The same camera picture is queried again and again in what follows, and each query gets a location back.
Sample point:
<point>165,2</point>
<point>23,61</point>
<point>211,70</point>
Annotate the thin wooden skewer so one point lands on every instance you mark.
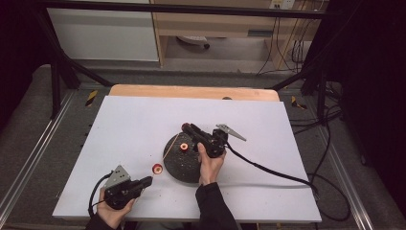
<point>170,148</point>

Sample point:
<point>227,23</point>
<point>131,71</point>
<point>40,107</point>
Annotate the light wooden desk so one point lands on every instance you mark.
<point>217,24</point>

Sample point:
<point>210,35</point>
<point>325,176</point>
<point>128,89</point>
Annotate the white table board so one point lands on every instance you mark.
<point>134,127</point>

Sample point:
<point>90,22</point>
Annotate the black curtain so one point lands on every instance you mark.
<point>373,80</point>
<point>19,48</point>

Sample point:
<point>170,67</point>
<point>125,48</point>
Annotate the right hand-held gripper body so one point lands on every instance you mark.
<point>215,143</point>

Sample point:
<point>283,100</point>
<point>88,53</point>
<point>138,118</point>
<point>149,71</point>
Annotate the person's left hand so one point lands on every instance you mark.
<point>111,217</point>

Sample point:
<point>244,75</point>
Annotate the person's right hand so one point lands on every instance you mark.
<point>209,169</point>

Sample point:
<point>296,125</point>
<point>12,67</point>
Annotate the white cabinet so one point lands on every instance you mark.
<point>102,35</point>

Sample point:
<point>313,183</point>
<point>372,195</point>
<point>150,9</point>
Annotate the black metal frame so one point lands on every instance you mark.
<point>191,9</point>

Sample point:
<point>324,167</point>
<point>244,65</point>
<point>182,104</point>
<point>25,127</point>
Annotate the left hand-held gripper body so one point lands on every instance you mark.
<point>118,191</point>

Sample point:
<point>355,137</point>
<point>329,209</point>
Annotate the aluminium floor rail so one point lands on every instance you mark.
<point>348,179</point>
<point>35,150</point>

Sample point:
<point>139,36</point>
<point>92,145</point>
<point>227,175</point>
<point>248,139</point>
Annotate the red candle cup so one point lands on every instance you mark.
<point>157,168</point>

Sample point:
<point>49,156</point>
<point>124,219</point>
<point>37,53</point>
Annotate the white wall socket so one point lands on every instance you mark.
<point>282,4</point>

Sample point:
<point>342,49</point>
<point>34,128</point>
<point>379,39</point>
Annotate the white chair base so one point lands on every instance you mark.
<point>193,40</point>

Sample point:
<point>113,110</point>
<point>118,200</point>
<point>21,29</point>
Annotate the round black plate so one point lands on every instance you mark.
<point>182,166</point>

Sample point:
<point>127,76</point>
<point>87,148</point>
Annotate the wooden table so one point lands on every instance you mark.
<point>191,92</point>

